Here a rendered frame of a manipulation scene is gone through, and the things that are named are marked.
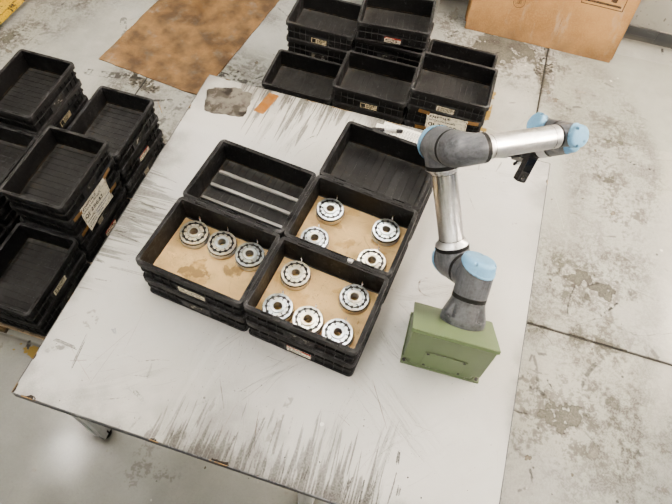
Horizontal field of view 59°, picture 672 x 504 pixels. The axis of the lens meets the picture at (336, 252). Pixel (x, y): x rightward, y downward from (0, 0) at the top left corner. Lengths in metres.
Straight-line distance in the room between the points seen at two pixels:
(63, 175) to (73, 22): 1.82
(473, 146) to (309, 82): 1.83
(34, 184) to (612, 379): 2.81
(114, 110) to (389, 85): 1.46
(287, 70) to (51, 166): 1.41
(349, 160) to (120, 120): 1.35
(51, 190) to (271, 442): 1.55
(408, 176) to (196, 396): 1.14
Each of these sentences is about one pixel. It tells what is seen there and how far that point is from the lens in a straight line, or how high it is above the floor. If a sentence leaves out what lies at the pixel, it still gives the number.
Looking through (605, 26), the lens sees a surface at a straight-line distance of 4.49.
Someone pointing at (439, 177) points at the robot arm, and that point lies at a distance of 1.95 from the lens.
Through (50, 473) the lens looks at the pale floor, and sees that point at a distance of 2.88.
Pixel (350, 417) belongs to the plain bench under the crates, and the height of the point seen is 0.70.
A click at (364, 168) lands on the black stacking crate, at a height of 0.83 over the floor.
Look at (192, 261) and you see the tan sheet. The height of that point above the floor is 0.83.
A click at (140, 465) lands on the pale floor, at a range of 2.77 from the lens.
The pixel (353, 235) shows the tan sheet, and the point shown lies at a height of 0.83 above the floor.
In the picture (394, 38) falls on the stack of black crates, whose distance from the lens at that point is 3.41.
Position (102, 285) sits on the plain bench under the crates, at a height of 0.70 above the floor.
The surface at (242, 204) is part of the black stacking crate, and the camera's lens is 2.24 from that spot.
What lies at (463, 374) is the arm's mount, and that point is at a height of 0.73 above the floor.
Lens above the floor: 2.63
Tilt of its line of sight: 58 degrees down
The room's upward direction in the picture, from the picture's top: 6 degrees clockwise
